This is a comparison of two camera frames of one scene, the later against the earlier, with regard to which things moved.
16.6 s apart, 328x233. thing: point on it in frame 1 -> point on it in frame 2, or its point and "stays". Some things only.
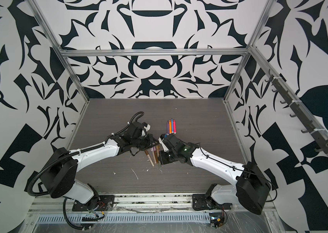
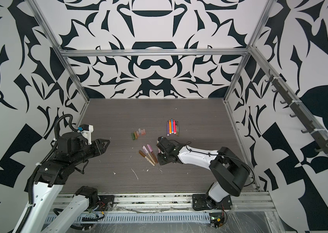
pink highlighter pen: x=174 y=124 stays
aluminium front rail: x=127 y=204 stays
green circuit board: x=216 y=219 stays
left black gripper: x=150 y=138 -> x=97 y=146
